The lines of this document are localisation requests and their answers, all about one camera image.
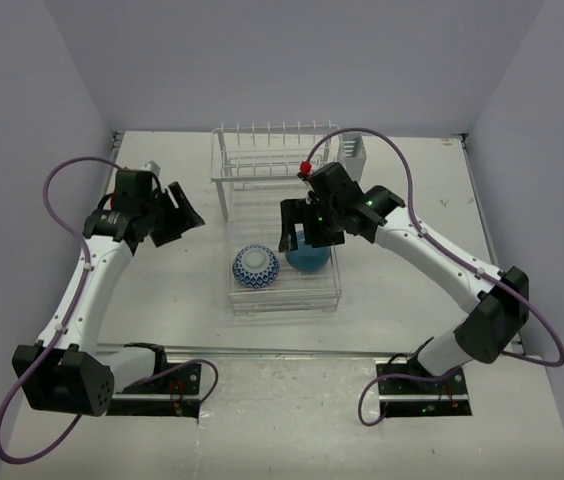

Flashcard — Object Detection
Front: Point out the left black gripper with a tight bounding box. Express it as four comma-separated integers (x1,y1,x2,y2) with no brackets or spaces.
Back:
140,182,204,247

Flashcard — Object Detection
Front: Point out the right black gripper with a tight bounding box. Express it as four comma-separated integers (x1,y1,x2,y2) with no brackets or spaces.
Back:
280,197,346,252

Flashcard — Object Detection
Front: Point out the teal bowl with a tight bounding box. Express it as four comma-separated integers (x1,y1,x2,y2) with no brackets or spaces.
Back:
285,231,331,274

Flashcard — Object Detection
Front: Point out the blue patterned bowl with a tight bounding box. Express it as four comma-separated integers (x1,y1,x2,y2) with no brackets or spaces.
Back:
232,244,280,289

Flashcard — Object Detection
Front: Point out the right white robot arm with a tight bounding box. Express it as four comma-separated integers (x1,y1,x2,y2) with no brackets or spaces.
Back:
278,161,529,393

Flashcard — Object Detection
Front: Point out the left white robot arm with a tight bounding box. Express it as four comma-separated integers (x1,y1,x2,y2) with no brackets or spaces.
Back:
12,162,204,416

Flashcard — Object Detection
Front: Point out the grey cutlery holder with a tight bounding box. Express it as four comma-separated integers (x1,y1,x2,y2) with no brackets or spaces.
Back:
340,132,367,181

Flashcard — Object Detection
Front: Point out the white wire dish rack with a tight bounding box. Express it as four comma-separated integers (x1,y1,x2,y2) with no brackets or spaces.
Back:
210,122,341,315

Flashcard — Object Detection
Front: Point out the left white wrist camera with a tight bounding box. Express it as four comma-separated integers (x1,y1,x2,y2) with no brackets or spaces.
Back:
142,161,161,176

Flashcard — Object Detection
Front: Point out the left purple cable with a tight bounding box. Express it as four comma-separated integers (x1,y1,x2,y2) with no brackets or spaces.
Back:
0,156,219,464

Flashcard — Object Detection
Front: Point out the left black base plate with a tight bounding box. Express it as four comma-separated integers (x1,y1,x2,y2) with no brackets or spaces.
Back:
106,363,202,419

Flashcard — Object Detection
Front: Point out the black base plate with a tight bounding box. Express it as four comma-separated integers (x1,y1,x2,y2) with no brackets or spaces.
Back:
106,363,202,419
378,368,472,418

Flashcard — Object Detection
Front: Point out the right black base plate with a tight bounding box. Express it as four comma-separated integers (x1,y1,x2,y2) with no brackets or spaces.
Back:
378,368,472,418

